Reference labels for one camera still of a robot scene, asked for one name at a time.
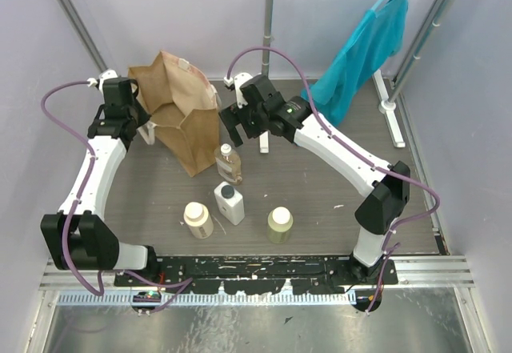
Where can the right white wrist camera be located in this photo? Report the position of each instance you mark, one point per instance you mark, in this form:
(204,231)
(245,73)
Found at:
(235,83)

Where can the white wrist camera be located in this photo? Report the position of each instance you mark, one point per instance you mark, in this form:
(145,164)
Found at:
(235,83)
(98,82)

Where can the teal hanging shirt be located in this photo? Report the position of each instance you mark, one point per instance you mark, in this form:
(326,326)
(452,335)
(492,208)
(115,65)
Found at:
(377,37)

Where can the metal clothes rack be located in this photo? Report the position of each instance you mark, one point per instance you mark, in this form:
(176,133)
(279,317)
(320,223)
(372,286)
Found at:
(387,104)

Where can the aluminium frame post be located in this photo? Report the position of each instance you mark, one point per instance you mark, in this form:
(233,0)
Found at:
(83,23)

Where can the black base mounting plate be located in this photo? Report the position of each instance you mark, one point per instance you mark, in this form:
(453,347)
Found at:
(257,275)

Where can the beige round bottle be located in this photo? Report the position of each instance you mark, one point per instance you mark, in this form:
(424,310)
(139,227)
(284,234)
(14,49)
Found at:
(197,218)

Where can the brown canvas bag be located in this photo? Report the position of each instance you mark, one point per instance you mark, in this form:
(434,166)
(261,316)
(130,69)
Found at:
(183,106)

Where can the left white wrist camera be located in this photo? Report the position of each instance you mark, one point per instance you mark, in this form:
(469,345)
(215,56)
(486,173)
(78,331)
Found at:
(98,82)

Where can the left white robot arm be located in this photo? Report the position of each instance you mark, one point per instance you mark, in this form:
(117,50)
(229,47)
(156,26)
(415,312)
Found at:
(76,235)

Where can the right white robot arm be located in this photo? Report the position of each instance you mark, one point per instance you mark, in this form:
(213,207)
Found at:
(383,186)

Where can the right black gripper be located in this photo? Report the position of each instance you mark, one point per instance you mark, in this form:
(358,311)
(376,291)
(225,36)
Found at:
(231,117)

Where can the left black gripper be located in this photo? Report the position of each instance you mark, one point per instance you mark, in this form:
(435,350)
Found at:
(118,99)

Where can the yellow-green round bottle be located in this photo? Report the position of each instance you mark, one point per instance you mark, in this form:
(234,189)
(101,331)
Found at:
(279,224)

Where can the clear amber liquid bottle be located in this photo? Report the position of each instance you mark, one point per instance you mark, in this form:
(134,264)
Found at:
(229,164)

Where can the white square bottle black cap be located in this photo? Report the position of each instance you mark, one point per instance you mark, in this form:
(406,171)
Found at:
(230,203)

